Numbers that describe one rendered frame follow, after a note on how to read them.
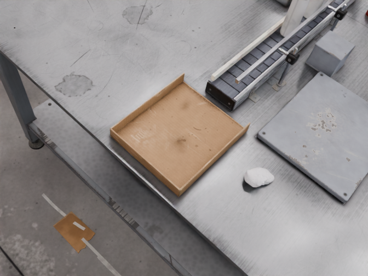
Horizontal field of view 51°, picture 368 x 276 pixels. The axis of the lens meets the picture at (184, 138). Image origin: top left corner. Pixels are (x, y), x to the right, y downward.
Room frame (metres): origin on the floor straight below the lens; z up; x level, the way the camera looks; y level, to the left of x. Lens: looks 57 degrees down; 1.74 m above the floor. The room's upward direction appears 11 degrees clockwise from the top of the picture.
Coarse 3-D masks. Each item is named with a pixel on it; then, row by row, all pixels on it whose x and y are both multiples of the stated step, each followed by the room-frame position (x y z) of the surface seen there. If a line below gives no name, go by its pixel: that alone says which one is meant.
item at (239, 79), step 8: (320, 8) 1.12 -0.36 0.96; (312, 16) 1.07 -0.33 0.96; (304, 24) 1.02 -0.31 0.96; (296, 32) 0.98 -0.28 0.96; (288, 40) 0.94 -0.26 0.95; (272, 48) 0.88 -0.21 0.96; (264, 56) 0.84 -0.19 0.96; (256, 64) 0.81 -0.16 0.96; (248, 72) 0.77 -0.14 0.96; (240, 80) 0.74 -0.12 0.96
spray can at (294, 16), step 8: (296, 0) 1.05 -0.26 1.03; (304, 0) 1.04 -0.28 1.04; (296, 8) 1.04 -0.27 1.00; (304, 8) 1.04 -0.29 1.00; (288, 16) 1.05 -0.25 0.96; (296, 16) 1.04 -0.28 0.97; (288, 24) 1.04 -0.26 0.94; (296, 24) 1.04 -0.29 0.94; (280, 32) 1.05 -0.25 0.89; (288, 32) 1.04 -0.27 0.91
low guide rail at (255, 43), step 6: (276, 24) 1.06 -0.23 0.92; (282, 24) 1.08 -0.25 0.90; (270, 30) 1.02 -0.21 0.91; (264, 36) 0.99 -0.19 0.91; (252, 42) 0.95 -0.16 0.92; (258, 42) 0.96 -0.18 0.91; (246, 48) 0.92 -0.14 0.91; (252, 48) 0.94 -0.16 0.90; (240, 54) 0.88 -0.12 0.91; (234, 60) 0.85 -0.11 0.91; (222, 66) 0.82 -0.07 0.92; (228, 66) 0.83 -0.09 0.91; (216, 72) 0.79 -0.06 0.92; (222, 72) 0.81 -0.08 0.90; (216, 78) 0.78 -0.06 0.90
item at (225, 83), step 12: (336, 0) 1.31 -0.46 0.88; (324, 12) 1.22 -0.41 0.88; (312, 24) 1.14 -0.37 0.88; (276, 36) 1.04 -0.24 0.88; (300, 36) 1.06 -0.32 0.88; (264, 48) 0.97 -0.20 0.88; (288, 48) 0.99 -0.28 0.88; (240, 60) 0.89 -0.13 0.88; (252, 60) 0.91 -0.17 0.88; (276, 60) 0.93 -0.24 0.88; (228, 72) 0.83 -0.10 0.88; (240, 72) 0.84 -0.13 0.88; (252, 72) 0.85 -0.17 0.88; (216, 84) 0.78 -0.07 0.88; (228, 84) 0.79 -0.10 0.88; (240, 84) 0.79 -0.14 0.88; (228, 96) 0.74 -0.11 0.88
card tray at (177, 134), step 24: (168, 96) 0.73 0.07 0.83; (192, 96) 0.75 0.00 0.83; (120, 120) 0.59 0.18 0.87; (144, 120) 0.63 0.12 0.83; (168, 120) 0.64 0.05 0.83; (192, 120) 0.66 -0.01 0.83; (216, 120) 0.68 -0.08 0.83; (120, 144) 0.53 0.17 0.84; (144, 144) 0.55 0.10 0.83; (168, 144) 0.56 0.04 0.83; (192, 144) 0.58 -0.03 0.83; (216, 144) 0.60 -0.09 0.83; (168, 168) 0.49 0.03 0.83; (192, 168) 0.50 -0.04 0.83
